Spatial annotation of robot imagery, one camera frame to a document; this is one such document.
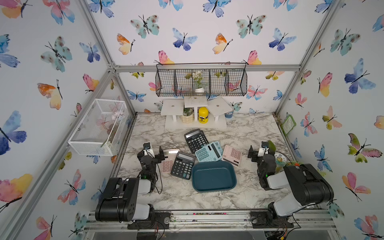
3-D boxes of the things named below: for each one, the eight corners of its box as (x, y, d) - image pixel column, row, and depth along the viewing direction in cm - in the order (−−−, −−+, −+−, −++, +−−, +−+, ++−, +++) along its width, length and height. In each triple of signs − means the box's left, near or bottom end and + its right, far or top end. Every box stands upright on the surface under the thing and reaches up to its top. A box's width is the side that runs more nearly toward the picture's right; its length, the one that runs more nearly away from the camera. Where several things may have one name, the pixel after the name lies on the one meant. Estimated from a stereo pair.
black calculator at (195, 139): (192, 153, 99) (192, 148, 94) (184, 139, 106) (184, 134, 102) (209, 146, 103) (210, 141, 98) (200, 132, 110) (200, 127, 105)
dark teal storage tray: (191, 192, 85) (191, 189, 81) (192, 163, 96) (192, 159, 92) (236, 192, 85) (238, 189, 81) (232, 163, 96) (233, 159, 92)
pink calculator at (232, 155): (219, 162, 95) (220, 160, 92) (224, 147, 102) (224, 144, 100) (238, 168, 93) (239, 166, 90) (241, 152, 100) (242, 149, 97)
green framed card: (284, 134, 112) (290, 126, 104) (279, 123, 119) (284, 114, 111) (291, 134, 112) (298, 126, 104) (286, 123, 119) (291, 114, 111)
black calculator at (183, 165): (170, 175, 90) (169, 172, 86) (178, 155, 99) (177, 151, 95) (190, 180, 88) (189, 177, 84) (196, 158, 97) (195, 155, 93)
